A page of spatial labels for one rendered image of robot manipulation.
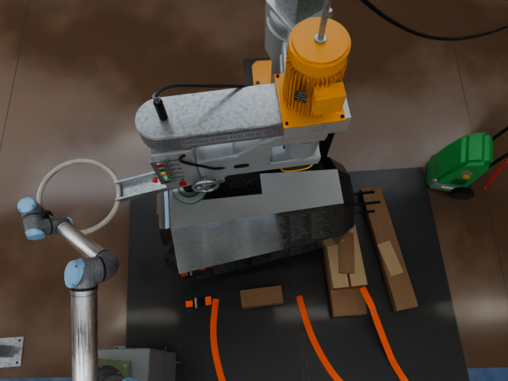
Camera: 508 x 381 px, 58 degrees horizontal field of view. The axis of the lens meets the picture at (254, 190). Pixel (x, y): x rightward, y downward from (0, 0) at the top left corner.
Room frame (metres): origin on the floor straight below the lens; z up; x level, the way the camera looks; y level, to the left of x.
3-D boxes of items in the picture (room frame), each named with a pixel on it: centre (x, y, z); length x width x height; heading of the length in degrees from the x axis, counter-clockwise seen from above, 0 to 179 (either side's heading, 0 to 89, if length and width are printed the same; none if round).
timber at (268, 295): (0.46, -0.04, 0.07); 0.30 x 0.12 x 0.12; 96
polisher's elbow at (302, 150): (1.13, -0.26, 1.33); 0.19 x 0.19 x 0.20
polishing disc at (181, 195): (1.04, 0.40, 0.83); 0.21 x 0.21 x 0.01
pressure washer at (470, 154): (1.40, -1.58, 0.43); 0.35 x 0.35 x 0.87; 78
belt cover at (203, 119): (1.09, 0.05, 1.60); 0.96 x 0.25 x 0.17; 97
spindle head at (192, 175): (1.05, 0.32, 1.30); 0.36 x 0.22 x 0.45; 97
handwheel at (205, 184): (0.94, 0.26, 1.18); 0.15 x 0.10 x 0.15; 97
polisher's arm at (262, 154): (1.08, 0.01, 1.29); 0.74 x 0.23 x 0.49; 97
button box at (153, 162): (0.92, 0.45, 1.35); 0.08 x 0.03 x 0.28; 97
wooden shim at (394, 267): (0.72, -1.00, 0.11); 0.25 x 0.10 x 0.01; 17
